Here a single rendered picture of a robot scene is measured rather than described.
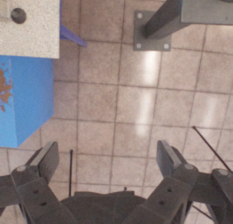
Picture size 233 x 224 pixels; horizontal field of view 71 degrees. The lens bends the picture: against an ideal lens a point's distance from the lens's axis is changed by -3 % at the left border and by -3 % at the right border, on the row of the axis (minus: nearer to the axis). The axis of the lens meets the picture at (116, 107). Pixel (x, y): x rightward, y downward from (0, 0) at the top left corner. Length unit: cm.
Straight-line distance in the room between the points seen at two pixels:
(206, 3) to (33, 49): 58
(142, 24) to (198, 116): 92
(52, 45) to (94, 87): 80
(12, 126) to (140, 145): 107
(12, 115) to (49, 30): 49
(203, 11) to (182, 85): 104
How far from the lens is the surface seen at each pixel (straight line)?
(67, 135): 160
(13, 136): 103
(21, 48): 74
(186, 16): 54
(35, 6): 74
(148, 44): 143
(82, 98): 146
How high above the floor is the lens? 141
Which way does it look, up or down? 75 degrees down
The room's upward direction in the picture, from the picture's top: 175 degrees clockwise
